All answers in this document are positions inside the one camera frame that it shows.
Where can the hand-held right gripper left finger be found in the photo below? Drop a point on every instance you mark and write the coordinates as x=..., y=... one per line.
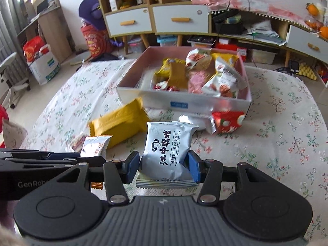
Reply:
x=132, y=166

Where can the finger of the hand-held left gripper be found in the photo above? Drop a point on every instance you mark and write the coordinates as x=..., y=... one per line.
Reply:
x=59, y=155
x=38, y=162

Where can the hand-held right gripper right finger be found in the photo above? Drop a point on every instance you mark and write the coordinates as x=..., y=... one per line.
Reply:
x=193, y=169

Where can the white orange biscuit packet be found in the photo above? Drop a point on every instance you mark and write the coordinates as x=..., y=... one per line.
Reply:
x=94, y=146

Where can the white monkey print biscuit packet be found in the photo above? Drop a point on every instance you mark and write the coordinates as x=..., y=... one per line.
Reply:
x=164, y=146

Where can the pink cardboard box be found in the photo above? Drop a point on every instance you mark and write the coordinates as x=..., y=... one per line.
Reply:
x=153, y=100

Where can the red foil snack packet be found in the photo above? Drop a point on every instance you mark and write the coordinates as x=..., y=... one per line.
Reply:
x=164, y=85
x=228, y=121

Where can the clear pink nougat packet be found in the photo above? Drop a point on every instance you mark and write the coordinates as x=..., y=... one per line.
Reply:
x=197, y=82

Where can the white pecan snack packet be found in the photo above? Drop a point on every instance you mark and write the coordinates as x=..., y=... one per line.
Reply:
x=196, y=56
x=225, y=68
x=223, y=85

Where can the mustard striped snack packet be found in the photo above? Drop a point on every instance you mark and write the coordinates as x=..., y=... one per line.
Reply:
x=178, y=75

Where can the yellow snack packet blue label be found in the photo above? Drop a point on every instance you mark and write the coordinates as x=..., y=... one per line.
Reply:
x=164, y=69

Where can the clear wafer packet red label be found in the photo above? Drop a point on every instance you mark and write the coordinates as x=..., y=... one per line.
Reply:
x=76, y=143

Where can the white foil snack packet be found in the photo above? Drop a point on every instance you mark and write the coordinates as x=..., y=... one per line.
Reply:
x=194, y=123

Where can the small clear plastic packet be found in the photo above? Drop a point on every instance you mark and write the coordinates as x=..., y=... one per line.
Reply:
x=147, y=82

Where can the white office chair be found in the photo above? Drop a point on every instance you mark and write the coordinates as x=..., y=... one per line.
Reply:
x=11, y=79

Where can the red white shopping bag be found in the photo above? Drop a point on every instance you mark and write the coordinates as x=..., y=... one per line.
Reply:
x=41, y=59

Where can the plain yellow snack packet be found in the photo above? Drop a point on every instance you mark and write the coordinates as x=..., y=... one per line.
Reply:
x=230, y=57

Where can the red gold patterned bag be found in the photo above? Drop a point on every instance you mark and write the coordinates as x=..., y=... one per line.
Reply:
x=96, y=41

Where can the clear plastic storage bin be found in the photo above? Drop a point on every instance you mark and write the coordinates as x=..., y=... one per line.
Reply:
x=137, y=45

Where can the flat red box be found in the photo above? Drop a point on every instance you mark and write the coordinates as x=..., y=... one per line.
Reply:
x=232, y=49

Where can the clear bin dark lid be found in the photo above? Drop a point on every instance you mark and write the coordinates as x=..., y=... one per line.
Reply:
x=202, y=41

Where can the blue lid storage bin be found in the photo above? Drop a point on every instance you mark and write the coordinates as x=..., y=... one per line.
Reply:
x=166, y=41

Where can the wooden desk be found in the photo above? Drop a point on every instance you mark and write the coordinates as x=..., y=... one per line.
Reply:
x=46, y=23

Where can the large clear storage bin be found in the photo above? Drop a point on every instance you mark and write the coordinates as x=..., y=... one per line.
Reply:
x=264, y=55

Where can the purple plush toy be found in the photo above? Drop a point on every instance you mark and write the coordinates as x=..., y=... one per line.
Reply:
x=89, y=10

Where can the black bag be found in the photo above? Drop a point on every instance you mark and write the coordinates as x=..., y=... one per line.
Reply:
x=228, y=23

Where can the yellow foam piece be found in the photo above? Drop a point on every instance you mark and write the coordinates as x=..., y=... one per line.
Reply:
x=307, y=71

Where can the grey curtain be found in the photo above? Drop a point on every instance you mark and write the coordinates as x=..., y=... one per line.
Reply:
x=10, y=12

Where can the stack of papers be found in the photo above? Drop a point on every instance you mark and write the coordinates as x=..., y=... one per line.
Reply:
x=261, y=32

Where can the small white box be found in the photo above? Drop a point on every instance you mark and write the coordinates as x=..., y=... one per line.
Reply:
x=114, y=3

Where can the low wooden cabinet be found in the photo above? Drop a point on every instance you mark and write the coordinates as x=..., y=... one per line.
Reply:
x=283, y=30

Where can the pink patterned cloth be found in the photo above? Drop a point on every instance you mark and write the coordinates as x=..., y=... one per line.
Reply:
x=230, y=0

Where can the orange fruit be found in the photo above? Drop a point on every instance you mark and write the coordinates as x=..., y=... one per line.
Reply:
x=312, y=9
x=311, y=24
x=324, y=32

